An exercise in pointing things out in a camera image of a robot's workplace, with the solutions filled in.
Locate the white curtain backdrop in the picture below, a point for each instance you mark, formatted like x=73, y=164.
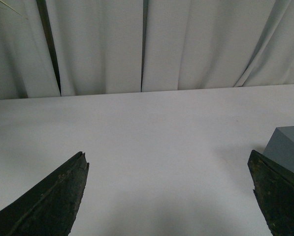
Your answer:
x=54, y=48

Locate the gray square base block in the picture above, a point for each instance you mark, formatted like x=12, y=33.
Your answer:
x=280, y=147

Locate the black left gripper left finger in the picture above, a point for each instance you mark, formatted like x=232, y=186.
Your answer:
x=51, y=206

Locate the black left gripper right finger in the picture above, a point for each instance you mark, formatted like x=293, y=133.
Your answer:
x=274, y=192

